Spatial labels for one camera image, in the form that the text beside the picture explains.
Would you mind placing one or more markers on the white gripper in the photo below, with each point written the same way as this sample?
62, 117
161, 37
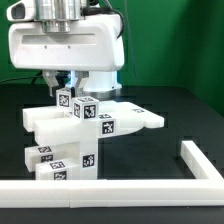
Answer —
64, 35

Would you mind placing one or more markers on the white chair backrest part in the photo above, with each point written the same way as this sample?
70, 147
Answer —
53, 126

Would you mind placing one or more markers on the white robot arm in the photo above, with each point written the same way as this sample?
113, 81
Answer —
100, 84

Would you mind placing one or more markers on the white U-shaped obstacle fence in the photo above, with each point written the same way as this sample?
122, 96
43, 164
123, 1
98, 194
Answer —
206, 188

